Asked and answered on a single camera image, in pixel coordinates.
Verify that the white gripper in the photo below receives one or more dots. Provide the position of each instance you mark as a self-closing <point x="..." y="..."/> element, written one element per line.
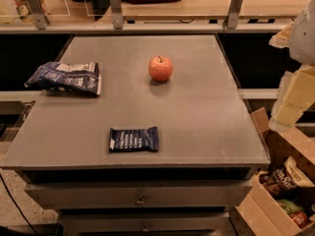
<point x="304" y="38"/>

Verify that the red apple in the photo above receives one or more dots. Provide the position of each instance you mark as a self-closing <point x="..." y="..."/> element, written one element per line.
<point x="160" y="68"/>

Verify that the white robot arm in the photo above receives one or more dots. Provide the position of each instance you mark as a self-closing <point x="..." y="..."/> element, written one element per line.
<point x="299" y="37"/>

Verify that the brown sea salt chip bag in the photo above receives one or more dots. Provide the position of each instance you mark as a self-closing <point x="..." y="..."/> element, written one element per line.
<point x="285" y="179"/>

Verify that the green snack bag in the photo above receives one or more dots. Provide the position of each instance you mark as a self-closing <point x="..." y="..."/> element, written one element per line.
<point x="289" y="206"/>

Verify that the crumpled blue chip bag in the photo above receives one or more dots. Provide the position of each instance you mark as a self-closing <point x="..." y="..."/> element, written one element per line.
<point x="57" y="75"/>

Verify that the cardboard box of snacks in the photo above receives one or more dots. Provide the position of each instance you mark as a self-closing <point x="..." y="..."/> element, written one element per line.
<point x="260" y="209"/>

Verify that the red snack can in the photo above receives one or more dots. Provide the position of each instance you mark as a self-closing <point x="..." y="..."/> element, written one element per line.
<point x="300" y="218"/>

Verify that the dark blue snack packet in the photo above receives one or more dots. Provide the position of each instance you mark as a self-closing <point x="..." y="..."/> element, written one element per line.
<point x="131" y="140"/>

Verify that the upper grey drawer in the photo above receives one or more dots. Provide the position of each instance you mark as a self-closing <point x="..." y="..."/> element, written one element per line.
<point x="139" y="194"/>

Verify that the grey drawer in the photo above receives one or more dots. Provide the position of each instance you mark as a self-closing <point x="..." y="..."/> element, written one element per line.
<point x="143" y="222"/>
<point x="139" y="194"/>

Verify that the lower grey drawer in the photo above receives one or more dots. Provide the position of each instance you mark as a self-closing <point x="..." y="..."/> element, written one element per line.
<point x="143" y="222"/>

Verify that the orange package behind glass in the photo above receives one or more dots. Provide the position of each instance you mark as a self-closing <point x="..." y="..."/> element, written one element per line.
<point x="19" y="0"/>

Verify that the right metal bracket post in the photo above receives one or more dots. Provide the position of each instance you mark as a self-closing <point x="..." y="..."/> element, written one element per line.
<point x="232" y="18"/>

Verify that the metal bracket post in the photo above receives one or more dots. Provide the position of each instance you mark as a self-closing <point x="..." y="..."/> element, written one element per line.
<point x="39" y="18"/>
<point x="232" y="18"/>
<point x="116" y="12"/>

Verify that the middle metal bracket post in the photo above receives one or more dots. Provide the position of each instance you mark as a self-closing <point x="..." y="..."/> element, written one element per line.
<point x="116" y="12"/>

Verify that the left metal bracket post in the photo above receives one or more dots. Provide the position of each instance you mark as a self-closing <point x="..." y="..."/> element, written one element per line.
<point x="39" y="18"/>

